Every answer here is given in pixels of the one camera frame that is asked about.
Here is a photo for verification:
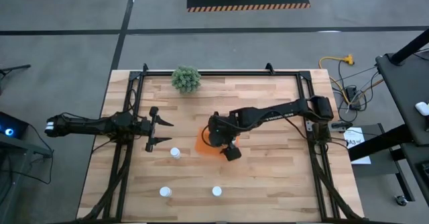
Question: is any black side table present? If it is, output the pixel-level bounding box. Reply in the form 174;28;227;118
375;51;429;147

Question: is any white paper sheet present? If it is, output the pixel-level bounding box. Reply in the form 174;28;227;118
343;126;372;165

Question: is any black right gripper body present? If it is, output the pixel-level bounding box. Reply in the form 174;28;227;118
207;112;243;162

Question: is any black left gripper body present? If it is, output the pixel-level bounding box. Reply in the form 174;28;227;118
139;106;160;153

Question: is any black power cable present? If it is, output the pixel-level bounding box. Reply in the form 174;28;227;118
333;59;386;117

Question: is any small green potted plant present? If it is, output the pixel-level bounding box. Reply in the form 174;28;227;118
171;65;202;94

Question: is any black metal pole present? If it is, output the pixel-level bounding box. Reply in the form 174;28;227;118
390;29;429;66

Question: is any yellow extension cable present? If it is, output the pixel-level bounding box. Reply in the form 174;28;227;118
318;54;355;105

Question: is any translucent orange plastic basket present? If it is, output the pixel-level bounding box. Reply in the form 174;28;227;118
194;126;241;158

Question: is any black power strip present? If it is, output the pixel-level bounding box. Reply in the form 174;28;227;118
345;85;362;111

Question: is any black aluminium table frame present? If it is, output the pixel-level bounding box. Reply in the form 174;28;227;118
78;62;366;224

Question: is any black computer with blue light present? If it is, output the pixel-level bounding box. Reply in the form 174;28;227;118
0;111;29;139

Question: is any small white case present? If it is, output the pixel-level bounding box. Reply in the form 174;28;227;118
414;101;429;117

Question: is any grey metal bracket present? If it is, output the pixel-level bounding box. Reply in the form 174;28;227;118
330;121;353;131

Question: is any black tripod leg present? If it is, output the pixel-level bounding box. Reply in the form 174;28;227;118
0;64;32;78

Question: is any grey cart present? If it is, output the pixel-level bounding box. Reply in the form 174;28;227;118
0;136;54;224

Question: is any black stand base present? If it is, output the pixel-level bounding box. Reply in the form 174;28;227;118
348;123;416;202

